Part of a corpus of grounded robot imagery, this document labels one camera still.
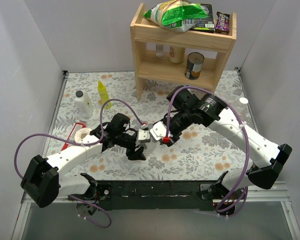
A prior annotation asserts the clear square juice bottle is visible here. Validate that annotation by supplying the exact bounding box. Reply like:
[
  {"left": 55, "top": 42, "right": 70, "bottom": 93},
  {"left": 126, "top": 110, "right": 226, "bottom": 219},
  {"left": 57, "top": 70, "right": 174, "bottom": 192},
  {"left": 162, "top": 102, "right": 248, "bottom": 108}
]
[{"left": 230, "top": 99, "right": 248, "bottom": 121}]

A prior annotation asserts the clear round bottle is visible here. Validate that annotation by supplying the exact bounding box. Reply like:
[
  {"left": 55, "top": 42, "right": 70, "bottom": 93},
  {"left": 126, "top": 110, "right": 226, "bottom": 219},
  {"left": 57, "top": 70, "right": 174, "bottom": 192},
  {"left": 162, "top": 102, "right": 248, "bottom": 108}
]
[{"left": 142, "top": 140, "right": 158, "bottom": 158}]

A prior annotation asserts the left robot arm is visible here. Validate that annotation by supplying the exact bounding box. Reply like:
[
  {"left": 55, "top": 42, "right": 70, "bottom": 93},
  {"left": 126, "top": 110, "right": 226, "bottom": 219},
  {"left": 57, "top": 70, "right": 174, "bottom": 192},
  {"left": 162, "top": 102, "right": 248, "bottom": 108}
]
[{"left": 20, "top": 113, "right": 146, "bottom": 208}]

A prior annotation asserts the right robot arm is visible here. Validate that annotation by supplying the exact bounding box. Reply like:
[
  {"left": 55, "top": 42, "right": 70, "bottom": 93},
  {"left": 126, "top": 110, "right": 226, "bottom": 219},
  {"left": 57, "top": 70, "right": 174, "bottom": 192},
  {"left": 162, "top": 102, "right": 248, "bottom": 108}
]
[{"left": 160, "top": 85, "right": 292, "bottom": 199}]

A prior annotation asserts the yellow squeeze bottle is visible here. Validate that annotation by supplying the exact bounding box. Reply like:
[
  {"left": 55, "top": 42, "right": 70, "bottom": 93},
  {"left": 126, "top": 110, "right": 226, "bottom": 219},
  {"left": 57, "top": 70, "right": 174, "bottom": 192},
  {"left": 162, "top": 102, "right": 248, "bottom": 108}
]
[{"left": 97, "top": 80, "right": 110, "bottom": 104}]

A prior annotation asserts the white bottle black cap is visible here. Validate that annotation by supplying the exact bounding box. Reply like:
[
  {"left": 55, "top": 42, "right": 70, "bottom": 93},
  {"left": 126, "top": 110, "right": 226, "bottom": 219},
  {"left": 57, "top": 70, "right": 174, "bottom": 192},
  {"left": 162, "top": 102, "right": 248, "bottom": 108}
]
[{"left": 74, "top": 90, "right": 94, "bottom": 119}]

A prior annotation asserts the cream bottle on shelf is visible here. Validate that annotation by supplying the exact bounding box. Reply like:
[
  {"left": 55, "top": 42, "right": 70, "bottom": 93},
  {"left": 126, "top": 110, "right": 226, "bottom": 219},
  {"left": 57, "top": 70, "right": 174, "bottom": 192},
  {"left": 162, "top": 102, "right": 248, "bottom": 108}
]
[{"left": 169, "top": 46, "right": 186, "bottom": 64}]

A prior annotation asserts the small clear bottle on shelf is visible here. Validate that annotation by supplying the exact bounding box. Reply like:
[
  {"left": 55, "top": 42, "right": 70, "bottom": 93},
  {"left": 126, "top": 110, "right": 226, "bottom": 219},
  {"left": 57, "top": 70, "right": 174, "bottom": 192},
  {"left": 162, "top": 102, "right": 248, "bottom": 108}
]
[{"left": 155, "top": 44, "right": 164, "bottom": 58}]

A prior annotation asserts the black can with foil lid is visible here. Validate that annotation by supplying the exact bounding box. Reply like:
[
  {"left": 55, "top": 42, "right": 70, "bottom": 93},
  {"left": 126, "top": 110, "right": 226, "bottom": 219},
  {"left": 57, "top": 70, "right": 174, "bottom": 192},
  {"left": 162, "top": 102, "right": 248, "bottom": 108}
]
[{"left": 74, "top": 127, "right": 92, "bottom": 143}]

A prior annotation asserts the red flat box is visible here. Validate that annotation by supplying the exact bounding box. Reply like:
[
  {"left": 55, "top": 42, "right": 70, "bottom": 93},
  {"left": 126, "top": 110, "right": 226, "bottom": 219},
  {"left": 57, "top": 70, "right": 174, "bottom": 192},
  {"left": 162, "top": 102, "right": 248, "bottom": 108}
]
[{"left": 61, "top": 122, "right": 87, "bottom": 151}]

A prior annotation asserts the tin can on shelf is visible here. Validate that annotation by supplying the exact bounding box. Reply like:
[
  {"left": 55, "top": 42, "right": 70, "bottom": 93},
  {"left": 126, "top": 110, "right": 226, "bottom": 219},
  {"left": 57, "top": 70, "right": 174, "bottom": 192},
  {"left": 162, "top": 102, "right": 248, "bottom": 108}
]
[{"left": 185, "top": 52, "right": 205, "bottom": 80}]

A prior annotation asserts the wooden shelf unit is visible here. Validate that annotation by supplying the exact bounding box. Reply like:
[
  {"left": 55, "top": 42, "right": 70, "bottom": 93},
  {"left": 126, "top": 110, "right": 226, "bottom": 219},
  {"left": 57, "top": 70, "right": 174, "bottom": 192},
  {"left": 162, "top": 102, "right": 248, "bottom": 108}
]
[{"left": 129, "top": 2, "right": 238, "bottom": 101}]

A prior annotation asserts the black green box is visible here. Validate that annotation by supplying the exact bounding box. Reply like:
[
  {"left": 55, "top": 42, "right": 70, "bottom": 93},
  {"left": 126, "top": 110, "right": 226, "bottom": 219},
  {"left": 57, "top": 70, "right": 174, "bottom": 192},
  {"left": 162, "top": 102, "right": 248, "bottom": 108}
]
[{"left": 191, "top": 3, "right": 215, "bottom": 34}]

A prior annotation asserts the dark chocolate bar pack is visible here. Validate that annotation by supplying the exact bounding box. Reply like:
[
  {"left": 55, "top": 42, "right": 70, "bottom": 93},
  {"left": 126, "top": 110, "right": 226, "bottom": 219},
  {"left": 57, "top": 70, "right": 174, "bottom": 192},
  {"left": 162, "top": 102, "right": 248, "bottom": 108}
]
[{"left": 214, "top": 11, "right": 230, "bottom": 35}]

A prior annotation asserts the green chip bag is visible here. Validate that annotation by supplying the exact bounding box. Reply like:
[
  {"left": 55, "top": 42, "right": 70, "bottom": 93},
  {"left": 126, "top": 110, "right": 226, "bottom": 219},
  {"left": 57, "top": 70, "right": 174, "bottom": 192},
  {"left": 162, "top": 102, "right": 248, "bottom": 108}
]
[{"left": 143, "top": 0, "right": 208, "bottom": 33}]

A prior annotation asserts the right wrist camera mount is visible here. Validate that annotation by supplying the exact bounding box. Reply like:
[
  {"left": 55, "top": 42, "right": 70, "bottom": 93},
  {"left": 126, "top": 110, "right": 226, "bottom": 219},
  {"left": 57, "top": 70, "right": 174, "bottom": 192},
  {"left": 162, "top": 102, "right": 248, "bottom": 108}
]
[{"left": 149, "top": 121, "right": 167, "bottom": 142}]

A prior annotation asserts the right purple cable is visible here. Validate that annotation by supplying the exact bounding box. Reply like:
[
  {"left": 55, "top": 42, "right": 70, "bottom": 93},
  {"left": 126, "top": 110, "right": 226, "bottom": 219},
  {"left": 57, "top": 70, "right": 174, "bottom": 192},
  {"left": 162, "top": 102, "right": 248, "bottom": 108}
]
[{"left": 163, "top": 86, "right": 251, "bottom": 217}]

